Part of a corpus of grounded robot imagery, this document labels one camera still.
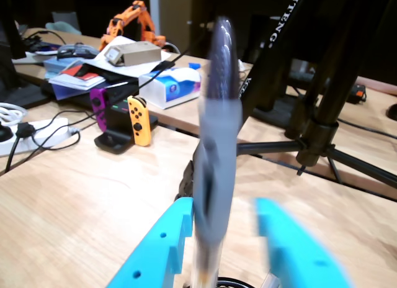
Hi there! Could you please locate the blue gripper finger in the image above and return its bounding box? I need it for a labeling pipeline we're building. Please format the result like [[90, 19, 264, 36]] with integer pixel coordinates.
[[107, 197, 195, 288], [253, 197, 354, 288]]

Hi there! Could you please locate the grey grip retractable pen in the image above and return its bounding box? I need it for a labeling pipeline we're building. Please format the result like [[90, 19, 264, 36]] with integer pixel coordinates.
[[178, 16, 244, 288]]

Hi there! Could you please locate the black mesh pen holder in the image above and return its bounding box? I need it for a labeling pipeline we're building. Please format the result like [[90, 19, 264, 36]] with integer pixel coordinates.
[[216, 277, 264, 288]]

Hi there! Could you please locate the black controller charging dock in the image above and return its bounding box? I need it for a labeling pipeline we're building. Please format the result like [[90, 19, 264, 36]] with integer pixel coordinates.
[[94, 91, 159, 155]]

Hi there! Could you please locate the orange game controller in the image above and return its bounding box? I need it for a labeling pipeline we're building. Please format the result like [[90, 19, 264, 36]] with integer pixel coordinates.
[[127, 95, 153, 147]]

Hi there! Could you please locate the purple game controller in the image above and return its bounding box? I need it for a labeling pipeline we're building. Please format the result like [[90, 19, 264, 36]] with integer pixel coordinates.
[[89, 88, 110, 132]]

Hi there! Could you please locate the blue white tissue box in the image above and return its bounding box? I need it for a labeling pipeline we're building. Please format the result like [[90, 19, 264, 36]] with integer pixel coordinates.
[[138, 67, 202, 110]]

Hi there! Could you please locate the orange black device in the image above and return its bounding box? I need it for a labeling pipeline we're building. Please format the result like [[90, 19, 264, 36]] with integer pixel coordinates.
[[346, 83, 367, 104]]

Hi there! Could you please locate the stack of books and papers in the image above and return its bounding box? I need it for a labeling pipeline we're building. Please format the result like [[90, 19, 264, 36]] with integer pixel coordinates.
[[43, 56, 137, 101]]

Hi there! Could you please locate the brown cardboard box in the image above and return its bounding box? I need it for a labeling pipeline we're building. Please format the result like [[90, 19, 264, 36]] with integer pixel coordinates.
[[104, 41, 163, 67]]

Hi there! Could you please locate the black monitor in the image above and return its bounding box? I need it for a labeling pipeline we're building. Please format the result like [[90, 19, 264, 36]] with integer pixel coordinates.
[[0, 0, 52, 110]]

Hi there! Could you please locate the black camera tripod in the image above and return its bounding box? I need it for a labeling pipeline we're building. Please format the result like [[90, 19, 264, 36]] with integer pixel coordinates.
[[175, 0, 397, 205]]

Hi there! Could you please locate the coiled white cable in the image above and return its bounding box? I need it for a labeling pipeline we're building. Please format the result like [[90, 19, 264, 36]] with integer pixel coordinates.
[[0, 101, 29, 125]]

